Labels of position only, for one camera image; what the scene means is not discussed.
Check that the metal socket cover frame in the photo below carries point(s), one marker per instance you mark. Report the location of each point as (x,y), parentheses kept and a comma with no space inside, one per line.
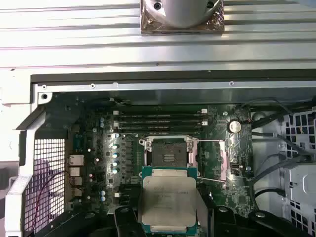
(223,160)

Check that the green motherboard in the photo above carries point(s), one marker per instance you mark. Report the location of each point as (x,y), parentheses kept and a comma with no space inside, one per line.
(237,197)

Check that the black RAM slot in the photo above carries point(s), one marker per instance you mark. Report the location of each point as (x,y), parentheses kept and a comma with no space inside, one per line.
(160,113)
(160,129)
(160,124)
(160,118)

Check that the CPU socket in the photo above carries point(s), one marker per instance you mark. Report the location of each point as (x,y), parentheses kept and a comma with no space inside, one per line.
(168,150)

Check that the brown square base plate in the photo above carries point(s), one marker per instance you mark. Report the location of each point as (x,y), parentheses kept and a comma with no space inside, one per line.
(148,27)

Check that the silver metal drive cage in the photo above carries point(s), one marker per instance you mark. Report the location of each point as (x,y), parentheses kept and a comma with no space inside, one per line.
(303,177)

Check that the round coin cell battery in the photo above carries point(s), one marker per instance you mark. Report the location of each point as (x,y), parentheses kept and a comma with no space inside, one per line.
(234,126)

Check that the silver green CPU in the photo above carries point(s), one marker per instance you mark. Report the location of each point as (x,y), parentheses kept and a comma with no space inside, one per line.
(168,197)

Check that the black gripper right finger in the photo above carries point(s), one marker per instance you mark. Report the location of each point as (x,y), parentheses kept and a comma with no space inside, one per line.
(222,222)

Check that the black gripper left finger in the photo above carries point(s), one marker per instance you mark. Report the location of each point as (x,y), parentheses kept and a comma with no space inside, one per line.
(126,222)

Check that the black silver PC case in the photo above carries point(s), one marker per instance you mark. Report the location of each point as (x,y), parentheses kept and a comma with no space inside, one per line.
(172,86)

